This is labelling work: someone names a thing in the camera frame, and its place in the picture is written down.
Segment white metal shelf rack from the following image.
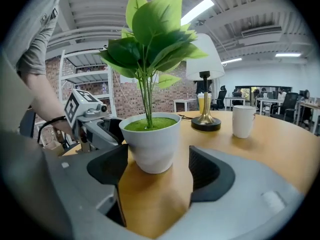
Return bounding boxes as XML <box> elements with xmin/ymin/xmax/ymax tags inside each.
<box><xmin>57</xmin><ymin>49</ymin><xmax>116</xmax><ymax>119</ymax></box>

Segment black high-back office chair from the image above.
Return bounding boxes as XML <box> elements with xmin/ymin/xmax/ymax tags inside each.
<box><xmin>211</xmin><ymin>85</ymin><xmax>228</xmax><ymax>111</ymax></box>

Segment black cantilever mesh chair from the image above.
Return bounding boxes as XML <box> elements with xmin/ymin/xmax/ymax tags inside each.
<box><xmin>271</xmin><ymin>92</ymin><xmax>300</xmax><ymax>124</ymax></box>

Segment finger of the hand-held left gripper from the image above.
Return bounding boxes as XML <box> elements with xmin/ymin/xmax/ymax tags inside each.
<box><xmin>86</xmin><ymin>123</ymin><xmax>123</xmax><ymax>151</ymax></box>
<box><xmin>98</xmin><ymin>117</ymin><xmax>126</xmax><ymax>145</ymax></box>

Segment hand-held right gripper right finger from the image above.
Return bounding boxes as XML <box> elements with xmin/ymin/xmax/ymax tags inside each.
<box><xmin>189</xmin><ymin>145</ymin><xmax>305</xmax><ymax>225</ymax></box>

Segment green plant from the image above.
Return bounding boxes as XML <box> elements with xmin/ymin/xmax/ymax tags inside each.
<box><xmin>96</xmin><ymin>0</ymin><xmax>210</xmax><ymax>175</ymax></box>

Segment person's gray shirt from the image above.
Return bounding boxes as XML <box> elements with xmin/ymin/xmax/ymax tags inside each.
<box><xmin>0</xmin><ymin>0</ymin><xmax>76</xmax><ymax>240</ymax></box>

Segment white shade table lamp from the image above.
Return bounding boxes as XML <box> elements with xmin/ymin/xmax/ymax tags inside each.
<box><xmin>186</xmin><ymin>33</ymin><xmax>226</xmax><ymax>132</ymax></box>

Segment wooden desk with white legs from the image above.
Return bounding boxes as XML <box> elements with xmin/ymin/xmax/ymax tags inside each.
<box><xmin>297</xmin><ymin>101</ymin><xmax>320</xmax><ymax>135</ymax></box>

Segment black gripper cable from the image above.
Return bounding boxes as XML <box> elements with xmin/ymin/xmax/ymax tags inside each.
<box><xmin>37</xmin><ymin>115</ymin><xmax>68</xmax><ymax>145</ymax></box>

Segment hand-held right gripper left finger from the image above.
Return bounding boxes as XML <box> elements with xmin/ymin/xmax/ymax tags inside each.
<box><xmin>43</xmin><ymin>144</ymin><xmax>129</xmax><ymax>209</ymax></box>

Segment small white table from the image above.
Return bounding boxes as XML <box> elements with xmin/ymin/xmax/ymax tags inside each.
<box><xmin>173</xmin><ymin>98</ymin><xmax>199</xmax><ymax>113</ymax></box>

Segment yellow drink cup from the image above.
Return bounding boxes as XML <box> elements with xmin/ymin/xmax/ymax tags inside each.
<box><xmin>197</xmin><ymin>93</ymin><xmax>212</xmax><ymax>115</ymax></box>

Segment dark framed window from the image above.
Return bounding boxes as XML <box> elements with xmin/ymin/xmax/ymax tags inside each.
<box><xmin>234</xmin><ymin>85</ymin><xmax>292</xmax><ymax>103</ymax></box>

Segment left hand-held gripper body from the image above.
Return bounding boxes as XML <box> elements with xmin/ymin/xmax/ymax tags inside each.
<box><xmin>63</xmin><ymin>88</ymin><xmax>112</xmax><ymax>152</ymax></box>

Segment long ceiling light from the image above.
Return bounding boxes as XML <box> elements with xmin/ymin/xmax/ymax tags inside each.
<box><xmin>180</xmin><ymin>0</ymin><xmax>216</xmax><ymax>26</ymax></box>
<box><xmin>221</xmin><ymin>57</ymin><xmax>243</xmax><ymax>66</ymax></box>
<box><xmin>274</xmin><ymin>52</ymin><xmax>302</xmax><ymax>58</ymax></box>

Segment white cup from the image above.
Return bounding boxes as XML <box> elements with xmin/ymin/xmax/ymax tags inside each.
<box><xmin>231</xmin><ymin>105</ymin><xmax>257</xmax><ymax>139</ymax></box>

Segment white ceiling air conditioner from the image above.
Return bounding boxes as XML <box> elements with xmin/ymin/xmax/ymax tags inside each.
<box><xmin>238</xmin><ymin>25</ymin><xmax>284</xmax><ymax>46</ymax></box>

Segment person's left forearm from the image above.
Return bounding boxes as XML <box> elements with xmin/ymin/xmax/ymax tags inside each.
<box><xmin>19</xmin><ymin>71</ymin><xmax>76</xmax><ymax>141</ymax></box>

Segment black folding chair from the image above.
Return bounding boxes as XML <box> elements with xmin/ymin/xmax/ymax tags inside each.
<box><xmin>19</xmin><ymin>108</ymin><xmax>37</xmax><ymax>139</ymax></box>

